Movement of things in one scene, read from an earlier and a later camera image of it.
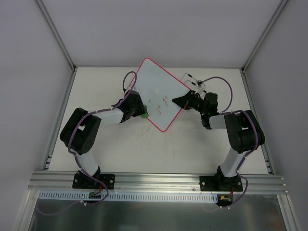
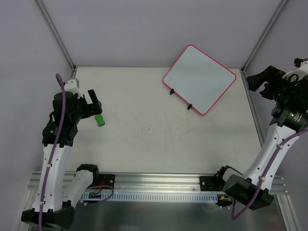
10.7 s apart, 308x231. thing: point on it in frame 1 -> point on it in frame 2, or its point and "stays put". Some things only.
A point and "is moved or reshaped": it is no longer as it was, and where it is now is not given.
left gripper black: [137, 106] -> [89, 109]
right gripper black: [192, 101] -> [268, 84]
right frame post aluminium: [281, 4] stays put
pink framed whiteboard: [157, 88] -> [199, 79]
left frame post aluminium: [57, 33] stays put
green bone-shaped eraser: [146, 114] is moved or reshaped
